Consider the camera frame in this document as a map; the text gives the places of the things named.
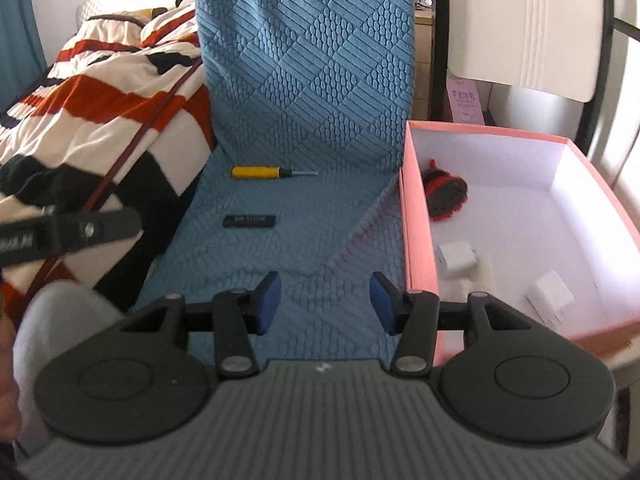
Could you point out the white chair backrest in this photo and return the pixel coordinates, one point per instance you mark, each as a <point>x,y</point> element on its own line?
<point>551,46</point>

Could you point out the white charger cube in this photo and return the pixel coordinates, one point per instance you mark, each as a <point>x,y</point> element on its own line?
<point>456,258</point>

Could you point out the person left hand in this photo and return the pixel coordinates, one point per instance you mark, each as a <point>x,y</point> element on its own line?
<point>10,415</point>

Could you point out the black rectangular bar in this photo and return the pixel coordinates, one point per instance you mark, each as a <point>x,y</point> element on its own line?
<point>249,221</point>

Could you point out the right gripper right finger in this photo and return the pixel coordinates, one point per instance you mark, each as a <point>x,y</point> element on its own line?
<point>413,317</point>

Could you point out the blue textured chair cover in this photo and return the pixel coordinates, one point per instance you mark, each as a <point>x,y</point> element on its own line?
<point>320,85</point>

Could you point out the white power adapter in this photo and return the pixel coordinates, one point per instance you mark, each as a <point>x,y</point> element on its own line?
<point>549,296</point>

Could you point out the pink cardboard box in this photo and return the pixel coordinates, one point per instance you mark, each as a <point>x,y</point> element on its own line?
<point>535,204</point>

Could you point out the yellow handle screwdriver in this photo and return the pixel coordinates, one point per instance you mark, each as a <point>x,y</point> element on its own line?
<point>268,173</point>

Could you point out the pink paper card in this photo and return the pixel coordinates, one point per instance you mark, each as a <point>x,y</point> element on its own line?
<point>464,101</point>

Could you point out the teal curtain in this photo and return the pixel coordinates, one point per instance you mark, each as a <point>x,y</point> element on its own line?
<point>21,55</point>

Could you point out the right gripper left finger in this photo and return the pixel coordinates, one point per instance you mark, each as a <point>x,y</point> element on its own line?
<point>237,314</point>

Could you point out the red white striped blanket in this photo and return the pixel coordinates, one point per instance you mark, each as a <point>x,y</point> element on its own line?
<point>121,119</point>

